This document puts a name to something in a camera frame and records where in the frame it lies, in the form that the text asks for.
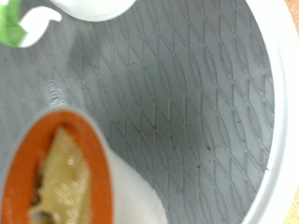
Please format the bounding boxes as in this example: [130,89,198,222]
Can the white mug with green tape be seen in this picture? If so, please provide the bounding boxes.
[0,0,138,49]

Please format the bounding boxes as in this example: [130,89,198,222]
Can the white two-tier turntable shelf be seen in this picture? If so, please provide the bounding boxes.
[0,0,299,224]

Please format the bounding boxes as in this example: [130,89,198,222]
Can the white coffee pod orange lid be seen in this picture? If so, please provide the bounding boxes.
[0,107,170,224]

